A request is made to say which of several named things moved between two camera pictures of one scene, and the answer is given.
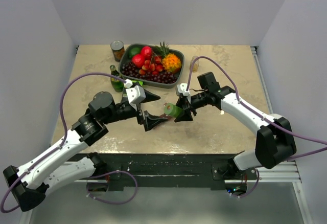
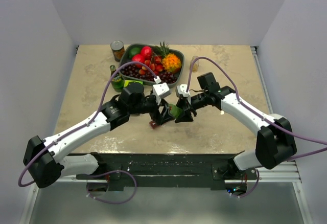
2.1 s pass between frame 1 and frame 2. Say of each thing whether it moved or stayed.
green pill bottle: stayed
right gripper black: stayed
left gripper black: moved
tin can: stayed
